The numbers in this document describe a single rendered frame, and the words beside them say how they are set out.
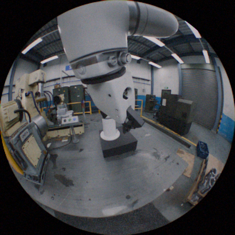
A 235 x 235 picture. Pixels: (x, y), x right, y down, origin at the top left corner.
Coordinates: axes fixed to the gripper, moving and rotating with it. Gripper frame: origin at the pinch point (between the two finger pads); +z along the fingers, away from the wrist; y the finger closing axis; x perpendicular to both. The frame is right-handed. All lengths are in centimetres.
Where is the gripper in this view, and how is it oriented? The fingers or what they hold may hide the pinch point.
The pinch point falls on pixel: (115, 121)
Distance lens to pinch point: 22.0
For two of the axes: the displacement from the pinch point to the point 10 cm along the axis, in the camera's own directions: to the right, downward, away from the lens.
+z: 1.2, 5.6, 8.2
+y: -7.5, -4.9, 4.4
